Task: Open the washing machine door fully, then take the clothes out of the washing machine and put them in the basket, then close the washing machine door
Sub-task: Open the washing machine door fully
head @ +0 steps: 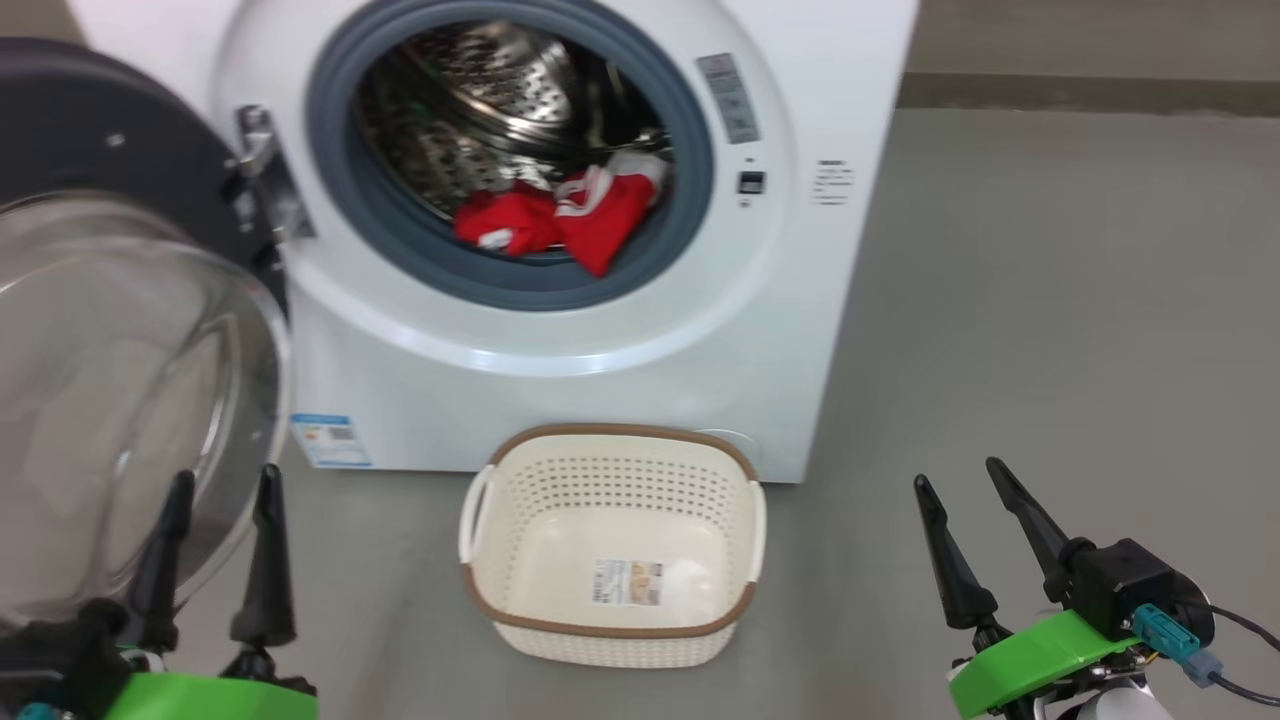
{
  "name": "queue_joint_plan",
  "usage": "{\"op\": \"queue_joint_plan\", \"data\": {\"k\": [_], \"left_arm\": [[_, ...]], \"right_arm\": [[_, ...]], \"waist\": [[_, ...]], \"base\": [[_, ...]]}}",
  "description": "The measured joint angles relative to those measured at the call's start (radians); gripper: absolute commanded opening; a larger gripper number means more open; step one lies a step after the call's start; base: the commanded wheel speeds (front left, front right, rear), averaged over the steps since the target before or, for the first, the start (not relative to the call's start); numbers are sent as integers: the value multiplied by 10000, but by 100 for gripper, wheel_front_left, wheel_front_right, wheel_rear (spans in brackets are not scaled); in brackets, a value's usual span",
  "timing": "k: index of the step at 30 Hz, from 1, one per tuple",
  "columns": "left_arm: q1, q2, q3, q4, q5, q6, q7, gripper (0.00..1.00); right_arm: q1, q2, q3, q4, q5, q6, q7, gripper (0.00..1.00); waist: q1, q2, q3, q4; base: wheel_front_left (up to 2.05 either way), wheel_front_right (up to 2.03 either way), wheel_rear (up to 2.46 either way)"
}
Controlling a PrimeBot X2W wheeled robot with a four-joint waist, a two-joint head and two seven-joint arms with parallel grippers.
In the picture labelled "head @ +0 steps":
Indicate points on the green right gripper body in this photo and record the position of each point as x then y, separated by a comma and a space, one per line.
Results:
1020, 665

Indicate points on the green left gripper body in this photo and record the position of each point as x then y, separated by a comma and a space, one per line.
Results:
200, 700

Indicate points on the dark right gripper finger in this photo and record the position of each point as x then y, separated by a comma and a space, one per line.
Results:
960, 580
1040, 540

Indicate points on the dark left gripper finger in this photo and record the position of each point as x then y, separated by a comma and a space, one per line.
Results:
165, 570
268, 580

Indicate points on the black round glass washer door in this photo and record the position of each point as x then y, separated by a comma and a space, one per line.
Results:
100, 120

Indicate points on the red and white garment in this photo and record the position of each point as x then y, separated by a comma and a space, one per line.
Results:
600, 215

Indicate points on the cream basket with brown rim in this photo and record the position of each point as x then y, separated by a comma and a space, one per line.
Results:
540, 640

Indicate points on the white front-load washing machine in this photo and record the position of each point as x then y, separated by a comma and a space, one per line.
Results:
800, 350

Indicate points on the printed label sticker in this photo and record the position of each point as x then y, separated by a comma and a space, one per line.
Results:
627, 582

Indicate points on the metal door hinge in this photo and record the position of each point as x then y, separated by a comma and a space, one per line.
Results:
270, 170

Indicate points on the black door latch socket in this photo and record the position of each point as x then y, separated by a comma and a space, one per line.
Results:
752, 182

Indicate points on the blue energy label sticker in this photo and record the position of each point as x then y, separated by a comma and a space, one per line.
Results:
332, 440

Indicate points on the round white filter cover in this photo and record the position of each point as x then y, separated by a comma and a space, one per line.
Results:
740, 445

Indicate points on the small printed text label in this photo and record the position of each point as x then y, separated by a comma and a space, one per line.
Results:
833, 182

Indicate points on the grey baseboard strip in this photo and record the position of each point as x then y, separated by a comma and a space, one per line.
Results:
1100, 93

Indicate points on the grey warning sticker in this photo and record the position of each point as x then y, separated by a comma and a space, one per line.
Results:
728, 100

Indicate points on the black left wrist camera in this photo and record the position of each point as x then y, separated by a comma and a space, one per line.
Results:
60, 650

